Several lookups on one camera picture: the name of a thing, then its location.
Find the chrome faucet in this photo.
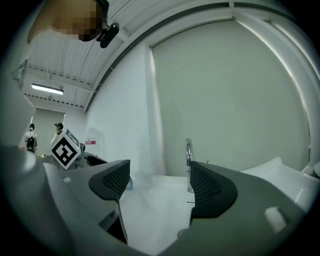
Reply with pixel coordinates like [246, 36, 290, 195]
[184, 137, 197, 194]

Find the white sink vanity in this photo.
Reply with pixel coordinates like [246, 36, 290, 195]
[119, 155, 320, 254]

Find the ceiling tube light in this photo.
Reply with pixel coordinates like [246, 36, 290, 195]
[30, 83, 65, 96]

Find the person's head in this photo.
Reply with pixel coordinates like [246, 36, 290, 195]
[26, 0, 101, 43]

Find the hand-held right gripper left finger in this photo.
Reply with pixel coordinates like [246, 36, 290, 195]
[42, 159, 141, 254]

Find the black head-mounted camera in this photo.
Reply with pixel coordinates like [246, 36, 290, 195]
[95, 0, 121, 49]

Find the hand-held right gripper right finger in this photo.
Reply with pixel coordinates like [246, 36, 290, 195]
[159, 160, 308, 256]

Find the clear water bottle red label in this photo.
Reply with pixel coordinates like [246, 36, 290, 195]
[84, 126, 106, 159]

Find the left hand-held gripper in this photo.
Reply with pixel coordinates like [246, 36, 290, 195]
[50, 127, 109, 171]

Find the person's grey-clothed body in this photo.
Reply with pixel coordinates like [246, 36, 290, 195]
[0, 29, 38, 156]

